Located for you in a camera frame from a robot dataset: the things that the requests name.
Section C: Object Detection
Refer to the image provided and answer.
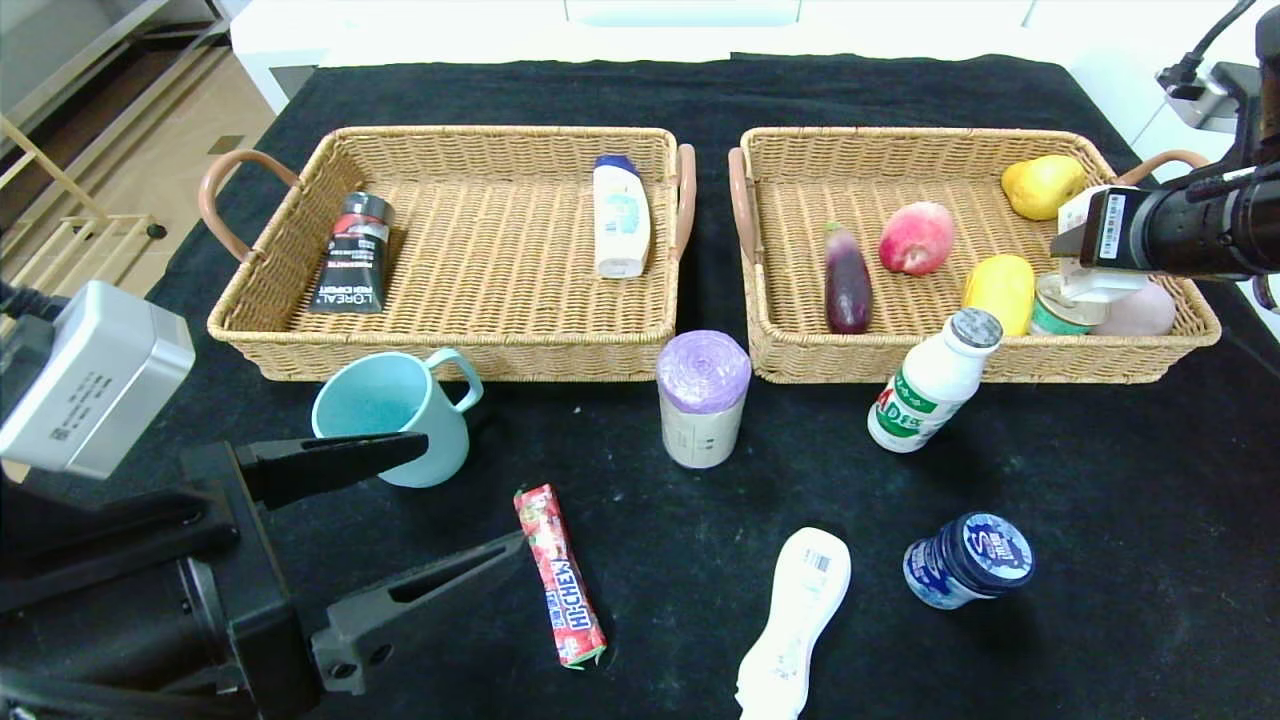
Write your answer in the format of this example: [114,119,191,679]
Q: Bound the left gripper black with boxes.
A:
[0,431,530,720]

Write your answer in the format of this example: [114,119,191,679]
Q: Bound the teal plastic mug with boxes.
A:
[312,349,485,489]

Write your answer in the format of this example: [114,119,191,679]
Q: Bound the white AD milk bottle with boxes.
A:
[866,308,1002,455]

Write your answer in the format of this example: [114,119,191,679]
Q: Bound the dark blue lidded jar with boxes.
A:
[902,512,1035,611]

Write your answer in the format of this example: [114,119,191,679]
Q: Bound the white yellow drink carton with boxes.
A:
[1050,185,1151,303]

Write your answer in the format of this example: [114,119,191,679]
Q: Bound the red Hi-Chew candy pack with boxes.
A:
[514,485,609,670]

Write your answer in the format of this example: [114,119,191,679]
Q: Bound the black cosmetic tube red band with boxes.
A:
[309,191,396,315]

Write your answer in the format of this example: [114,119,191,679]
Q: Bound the purple trash bag roll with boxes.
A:
[656,330,752,471]

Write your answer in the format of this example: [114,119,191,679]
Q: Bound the white shampoo bottle blue cap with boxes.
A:
[593,154,653,280]

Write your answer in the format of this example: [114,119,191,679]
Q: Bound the white flat bottle with barcode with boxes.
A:
[735,528,852,720]

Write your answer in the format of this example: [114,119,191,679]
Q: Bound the black tablecloth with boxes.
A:
[0,52,1280,720]

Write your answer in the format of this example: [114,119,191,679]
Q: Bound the purple eggplant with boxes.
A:
[823,222,873,336]

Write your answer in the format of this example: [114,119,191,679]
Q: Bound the red peach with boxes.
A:
[878,202,956,277]

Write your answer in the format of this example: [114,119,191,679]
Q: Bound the yellow mango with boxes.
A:
[961,254,1036,338]

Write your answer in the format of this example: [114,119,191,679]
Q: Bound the green tin can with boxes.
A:
[1029,273,1108,337]

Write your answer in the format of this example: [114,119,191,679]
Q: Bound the yellow pear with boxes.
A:
[1001,155,1086,222]

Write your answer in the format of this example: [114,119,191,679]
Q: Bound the pale pink potato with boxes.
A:
[1095,280,1177,337]

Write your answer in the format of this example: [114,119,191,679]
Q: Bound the woven wicker basket brown handles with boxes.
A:
[727,126,1229,385]
[198,125,698,383]

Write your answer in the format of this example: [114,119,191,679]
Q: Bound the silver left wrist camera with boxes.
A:
[0,280,197,479]

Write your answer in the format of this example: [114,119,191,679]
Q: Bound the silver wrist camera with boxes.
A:
[1160,60,1261,131]
[0,280,197,479]

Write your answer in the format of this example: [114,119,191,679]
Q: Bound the left camera black cable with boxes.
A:
[0,283,61,321]

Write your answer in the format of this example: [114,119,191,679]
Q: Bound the camera black cable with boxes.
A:
[0,283,61,321]
[1158,0,1256,101]

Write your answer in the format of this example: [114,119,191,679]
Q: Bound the grey metal shelf frame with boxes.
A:
[0,0,229,131]

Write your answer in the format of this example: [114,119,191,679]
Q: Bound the right camera black cable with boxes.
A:
[1158,0,1256,101]

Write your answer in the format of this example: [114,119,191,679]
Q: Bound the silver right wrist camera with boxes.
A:
[1160,60,1261,131]

